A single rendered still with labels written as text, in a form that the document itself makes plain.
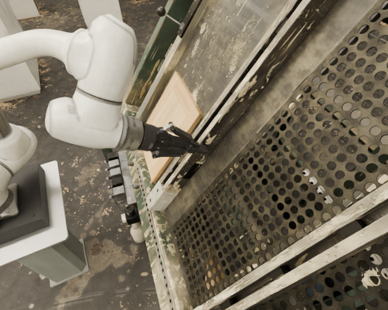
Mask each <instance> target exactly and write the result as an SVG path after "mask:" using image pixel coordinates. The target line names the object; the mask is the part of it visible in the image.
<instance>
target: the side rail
mask: <svg viewBox="0 0 388 310"><path fill-rule="evenodd" d="M192 2H193V0H168V2H167V4H166V7H165V9H166V14H168V15H169V16H170V17H172V18H173V19H175V20H177V21H178V22H179V23H182V22H183V20H184V18H185V16H186V14H187V12H188V10H189V8H190V6H191V4H192ZM179 27H180V26H179V25H178V24H176V23H175V22H173V21H172V20H170V19H169V18H167V17H166V16H163V17H160V19H159V21H158V24H157V26H156V28H155V30H154V32H153V34H152V36H151V38H150V41H149V43H148V45H147V47H146V49H145V52H144V53H143V55H142V58H141V60H140V62H139V64H138V66H137V69H136V71H135V73H134V75H133V77H132V81H131V84H130V86H129V89H128V91H127V93H126V94H125V97H124V101H125V102H126V103H130V104H133V105H136V106H141V105H142V103H143V101H144V99H145V97H146V95H147V93H148V91H149V90H150V87H151V86H152V84H153V82H154V80H155V78H156V76H157V74H158V71H157V69H158V67H159V65H160V63H161V61H162V59H166V57H165V55H166V53H167V51H168V49H169V48H170V46H171V44H173V43H174V42H175V40H176V38H177V36H178V34H177V32H178V30H179Z"/></svg>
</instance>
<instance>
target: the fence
mask: <svg viewBox="0 0 388 310"><path fill-rule="evenodd" d="M212 1H213V0H202V2H201V4H200V6H199V8H198V10H197V11H196V13H195V15H194V17H193V18H192V20H191V22H190V24H189V26H188V28H187V30H186V32H185V34H184V35H183V37H182V38H180V37H179V35H178V36H177V38H176V40H175V42H174V43H173V45H172V47H171V49H170V51H169V53H168V56H167V57H166V59H165V61H164V63H163V65H162V67H161V69H160V70H159V72H158V74H157V76H156V78H155V80H154V82H153V84H152V86H151V87H150V90H149V91H148V93H147V95H146V97H145V99H144V101H143V103H142V105H141V107H140V108H139V110H138V112H137V114H136V116H135V118H138V119H140V120H141V121H142V122H145V121H146V119H147V117H148V115H149V114H150V111H151V110H152V108H153V107H154V105H155V103H156V101H157V99H158V97H159V96H160V94H161V92H162V90H163V89H164V87H165V85H166V83H167V81H168V80H169V78H170V76H171V74H172V72H173V71H174V69H175V67H176V65H177V64H178V62H179V60H180V58H181V56H182V54H183V53H184V51H185V49H186V48H187V46H188V44H189V42H190V40H191V38H192V37H193V35H194V33H195V31H196V29H197V28H198V26H199V24H200V23H201V21H202V19H203V17H204V15H205V13H206V12H207V10H208V8H209V6H210V5H211V3H212Z"/></svg>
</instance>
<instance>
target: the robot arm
mask: <svg viewBox="0 0 388 310"><path fill-rule="evenodd" d="M38 57H54V58H57V59H59V60H60V61H62V62H63V63H64V64H65V67H66V69H67V71H68V73H69V74H71V75H72V76H74V77H75V79H77V80H78V84H77V87H76V91H75V94H74V95H73V98H68V97H62V98H57V99H55V100H52V101H50V103H49V106H48V108H47V112H46V118H45V126H46V130H47V131H48V132H49V134H50V135H51V136H52V137H54V138H56V139H58V140H62V141H64V142H67V143H71V144H74V145H78V146H83V147H87V148H97V149H104V148H114V149H122V150H125V151H135V150H141V151H150V152H151V154H152V158H153V159H155V158H158V157H182V156H183V155H184V153H192V154H195V153H198V154H204V155H206V154H207V153H208V150H207V148H206V146H205V145H201V144H199V143H198V142H195V141H194V140H193V138H192V135H190V134H189V133H187V132H185V131H183V130H182V129H180V128H178V127H176V126H175V125H174V124H173V123H172V122H169V123H168V124H169V125H168V126H166V127H155V126H154V125H151V124H147V123H144V122H142V121H141V120H140V119H138V118H135V117H130V116H127V115H125V114H121V106H122V103H123V100H124V97H125V94H126V93H127V91H128V89H129V86H130V84H131V81H132V77H133V74H134V69H135V63H136V60H137V38H136V36H135V32H134V30H133V29H132V28H131V27H130V26H128V25H127V24H125V23H124V22H122V21H121V20H119V19H117V18H116V17H114V16H112V15H111V14H106V15H101V16H99V17H97V18H96V19H95V20H94V21H93V22H92V23H91V26H90V28H89V29H86V30H85V29H83V28H81V29H78V30H76V31H75V32H74V33H67V32H64V31H58V30H50V29H36V30H28V31H24V32H21V33H17V34H13V35H10V36H6V37H4V38H0V70H3V69H6V68H9V67H11V66H14V65H18V64H20V63H23V62H26V61H28V60H32V59H34V58H38ZM168 132H171V133H174V134H175V135H177V136H178V137H177V136H173V135H171V134H170V133H168ZM37 144H38V141H37V138H36V136H35V134H34V133H33V132H32V131H30V130H29V129H27V128H25V127H22V126H19V125H14V124H11V123H9V122H8V121H7V119H6V117H5V115H4V113H3V112H2V109H1V107H0V220H2V219H5V218H7V217H14V216H16V215H18V214H19V212H20V211H19V209H18V199H17V191H18V187H19V185H18V184H16V183H13V184H11V185H9V183H10V180H11V178H12V177H13V176H14V175H15V174H16V173H17V172H18V171H19V170H20V169H21V168H22V167H23V166H24V165H25V164H26V163H27V162H28V161H29V160H30V158H31V157H32V155H33V154H34V152H35V151H36V147H37Z"/></svg>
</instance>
